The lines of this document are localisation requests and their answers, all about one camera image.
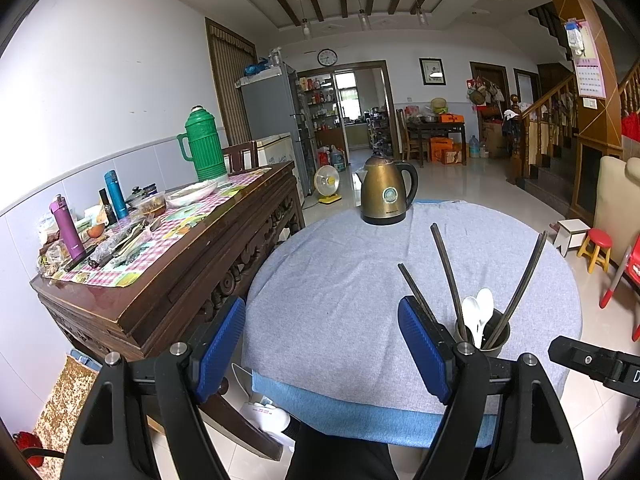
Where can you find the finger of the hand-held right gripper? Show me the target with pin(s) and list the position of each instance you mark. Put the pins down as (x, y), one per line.
(585, 357)

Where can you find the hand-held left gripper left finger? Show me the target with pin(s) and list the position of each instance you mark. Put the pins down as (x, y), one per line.
(225, 345)

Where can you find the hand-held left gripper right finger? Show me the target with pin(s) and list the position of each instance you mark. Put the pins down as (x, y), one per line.
(417, 345)

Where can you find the dark metal utensil holder cup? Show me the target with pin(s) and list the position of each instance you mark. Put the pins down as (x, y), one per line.
(500, 341)

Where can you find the white plastic spoon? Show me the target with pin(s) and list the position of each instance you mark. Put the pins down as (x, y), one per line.
(470, 310)
(485, 302)

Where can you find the white plastic floor object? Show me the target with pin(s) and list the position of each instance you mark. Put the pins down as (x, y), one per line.
(260, 410)

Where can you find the carved wooden sideboard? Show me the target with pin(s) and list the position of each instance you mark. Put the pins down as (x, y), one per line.
(165, 300)

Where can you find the blue tablecloth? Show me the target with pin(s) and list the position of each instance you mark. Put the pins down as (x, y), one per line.
(350, 415)

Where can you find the small red round stool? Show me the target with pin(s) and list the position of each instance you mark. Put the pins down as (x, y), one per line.
(597, 240)

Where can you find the pink checked table cover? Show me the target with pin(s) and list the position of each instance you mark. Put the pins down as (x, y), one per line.
(165, 232)

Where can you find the small white stool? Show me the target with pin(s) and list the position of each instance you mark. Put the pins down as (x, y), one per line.
(572, 230)

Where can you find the person's leg in black trousers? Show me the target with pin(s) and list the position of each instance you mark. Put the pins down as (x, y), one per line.
(340, 455)

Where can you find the gold electric kettle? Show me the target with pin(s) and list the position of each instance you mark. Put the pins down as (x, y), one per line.
(385, 195)

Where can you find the white plate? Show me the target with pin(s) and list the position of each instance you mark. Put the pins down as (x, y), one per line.
(192, 194)

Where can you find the brown food container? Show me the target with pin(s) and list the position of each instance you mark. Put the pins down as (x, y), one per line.
(151, 205)

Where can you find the beige armchair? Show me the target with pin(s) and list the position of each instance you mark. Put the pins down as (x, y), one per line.
(615, 195)

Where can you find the gold patterned floor mat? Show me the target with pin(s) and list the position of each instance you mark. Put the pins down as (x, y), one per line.
(67, 405)

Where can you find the blue drink bottle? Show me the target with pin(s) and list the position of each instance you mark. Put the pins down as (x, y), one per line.
(117, 197)

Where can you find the round yellow fan heater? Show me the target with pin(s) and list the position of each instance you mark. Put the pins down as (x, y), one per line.
(327, 180)

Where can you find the wooden chair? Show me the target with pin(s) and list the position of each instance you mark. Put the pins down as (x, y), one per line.
(242, 155)

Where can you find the purple drink bottle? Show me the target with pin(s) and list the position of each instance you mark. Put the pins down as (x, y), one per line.
(69, 227)

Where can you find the orange cardboard box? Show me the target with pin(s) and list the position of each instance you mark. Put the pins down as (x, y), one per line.
(447, 151)

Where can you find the white chest freezer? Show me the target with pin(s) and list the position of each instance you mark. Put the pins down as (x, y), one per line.
(280, 152)

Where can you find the blue water jug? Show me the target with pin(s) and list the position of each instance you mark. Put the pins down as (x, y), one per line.
(339, 160)

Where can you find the green thermos flask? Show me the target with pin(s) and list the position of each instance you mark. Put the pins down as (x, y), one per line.
(205, 145)

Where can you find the clear water jug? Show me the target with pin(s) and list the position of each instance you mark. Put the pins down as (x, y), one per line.
(474, 149)

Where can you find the dark wooden dining table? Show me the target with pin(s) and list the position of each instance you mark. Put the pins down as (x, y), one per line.
(440, 127)

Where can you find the wooden stair railing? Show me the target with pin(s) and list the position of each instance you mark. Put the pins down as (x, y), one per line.
(545, 125)

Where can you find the grey refrigerator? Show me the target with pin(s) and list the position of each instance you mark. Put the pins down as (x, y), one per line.
(265, 105)

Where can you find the kitchen shelf with bottles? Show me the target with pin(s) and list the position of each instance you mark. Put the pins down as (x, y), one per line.
(317, 110)

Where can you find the brown window blind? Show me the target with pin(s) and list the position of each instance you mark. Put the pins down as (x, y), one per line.
(232, 85)

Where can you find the glass pendant lamp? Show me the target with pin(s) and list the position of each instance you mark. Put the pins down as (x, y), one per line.
(421, 12)
(362, 17)
(305, 22)

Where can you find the framed wall picture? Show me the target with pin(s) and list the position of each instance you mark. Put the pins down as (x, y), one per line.
(432, 71)

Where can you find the pink wall calendar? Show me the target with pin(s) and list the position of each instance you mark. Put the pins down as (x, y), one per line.
(591, 77)

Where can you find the round wall clock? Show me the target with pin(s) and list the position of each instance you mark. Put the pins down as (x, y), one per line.
(327, 57)

